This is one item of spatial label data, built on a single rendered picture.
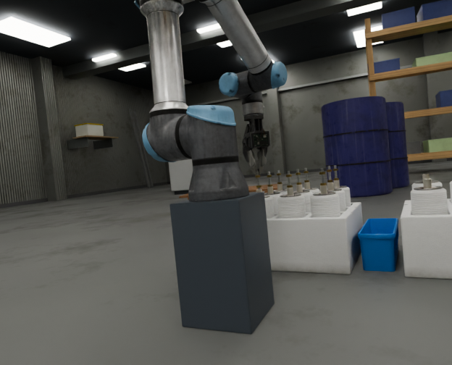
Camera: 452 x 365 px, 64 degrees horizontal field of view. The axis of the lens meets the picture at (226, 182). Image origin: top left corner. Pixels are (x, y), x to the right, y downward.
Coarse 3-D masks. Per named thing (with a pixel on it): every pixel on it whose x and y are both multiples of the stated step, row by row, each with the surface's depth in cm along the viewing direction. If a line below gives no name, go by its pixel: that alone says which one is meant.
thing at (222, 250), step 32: (192, 224) 84; (224, 224) 80; (256, 224) 88; (192, 256) 84; (224, 256) 81; (256, 256) 86; (192, 288) 85; (224, 288) 82; (256, 288) 85; (192, 320) 86; (224, 320) 82; (256, 320) 83
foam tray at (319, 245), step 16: (352, 208) 133; (272, 224) 124; (288, 224) 121; (304, 224) 119; (320, 224) 116; (336, 224) 114; (352, 224) 123; (272, 240) 124; (288, 240) 122; (304, 240) 119; (320, 240) 117; (336, 240) 114; (352, 240) 121; (272, 256) 125; (288, 256) 122; (304, 256) 120; (320, 256) 117; (336, 256) 115; (352, 256) 119; (320, 272) 118; (336, 272) 115
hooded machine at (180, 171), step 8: (184, 160) 596; (176, 168) 602; (184, 168) 597; (192, 168) 591; (176, 176) 604; (184, 176) 598; (176, 184) 605; (184, 184) 599; (176, 192) 610; (184, 192) 605
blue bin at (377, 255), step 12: (372, 228) 141; (384, 228) 139; (396, 228) 121; (360, 240) 116; (372, 240) 114; (384, 240) 113; (396, 240) 120; (372, 252) 115; (384, 252) 113; (396, 252) 123; (372, 264) 115; (384, 264) 113
